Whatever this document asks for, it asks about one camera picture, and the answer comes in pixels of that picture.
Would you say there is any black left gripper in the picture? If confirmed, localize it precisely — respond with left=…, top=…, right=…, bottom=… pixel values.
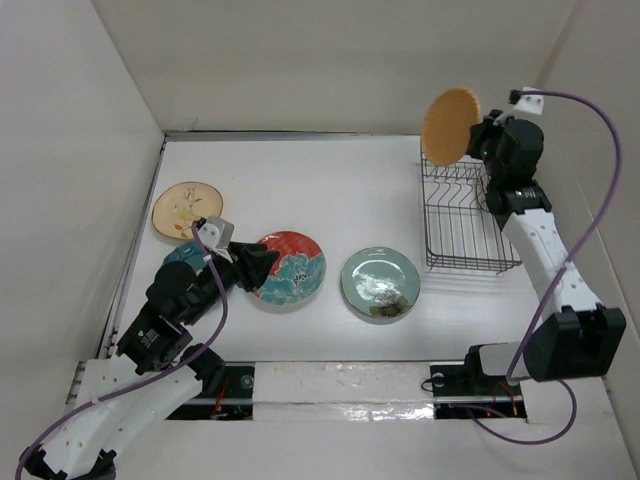
left=185, top=239, right=279, bottom=323

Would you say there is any red plate with teal flower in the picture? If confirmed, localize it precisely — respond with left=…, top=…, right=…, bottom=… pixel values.
left=252, top=231, right=327, bottom=314

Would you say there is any orange woven plate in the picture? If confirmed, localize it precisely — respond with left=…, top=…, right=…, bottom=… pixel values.
left=421, top=87, right=481, bottom=167

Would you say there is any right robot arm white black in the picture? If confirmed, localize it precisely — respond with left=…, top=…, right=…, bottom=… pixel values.
left=461, top=110, right=626, bottom=393

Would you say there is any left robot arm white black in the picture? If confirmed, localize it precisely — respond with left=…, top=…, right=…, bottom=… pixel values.
left=16, top=242, right=279, bottom=479

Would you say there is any dark teal scalloped plate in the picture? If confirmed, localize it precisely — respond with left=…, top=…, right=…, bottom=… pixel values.
left=162, top=240, right=206, bottom=273

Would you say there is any beige plate with bird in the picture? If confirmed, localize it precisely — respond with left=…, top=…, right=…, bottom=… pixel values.
left=151, top=182, right=224, bottom=241

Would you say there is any light green plate with flower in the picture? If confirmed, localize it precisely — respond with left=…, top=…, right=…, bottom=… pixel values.
left=340, top=246, right=421, bottom=324

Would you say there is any white foam front bar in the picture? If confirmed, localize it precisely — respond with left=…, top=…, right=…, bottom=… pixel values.
left=252, top=362, right=434, bottom=422

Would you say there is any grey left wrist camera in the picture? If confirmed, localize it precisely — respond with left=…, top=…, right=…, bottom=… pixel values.
left=194, top=216, right=235, bottom=252

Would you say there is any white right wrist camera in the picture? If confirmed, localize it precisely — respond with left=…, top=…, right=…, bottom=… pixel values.
left=509, top=87, right=544, bottom=116

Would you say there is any black wire dish rack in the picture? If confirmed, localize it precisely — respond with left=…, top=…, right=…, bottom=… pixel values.
left=421, top=156, right=521, bottom=274

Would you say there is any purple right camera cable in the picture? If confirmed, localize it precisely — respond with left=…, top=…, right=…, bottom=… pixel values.
left=467, top=89, right=622, bottom=445

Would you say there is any purple camera cable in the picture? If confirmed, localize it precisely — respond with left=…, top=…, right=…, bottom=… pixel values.
left=13, top=224, right=230, bottom=480
left=467, top=89, right=622, bottom=445

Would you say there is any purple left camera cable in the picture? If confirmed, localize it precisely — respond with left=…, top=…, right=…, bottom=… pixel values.
left=13, top=224, right=230, bottom=480

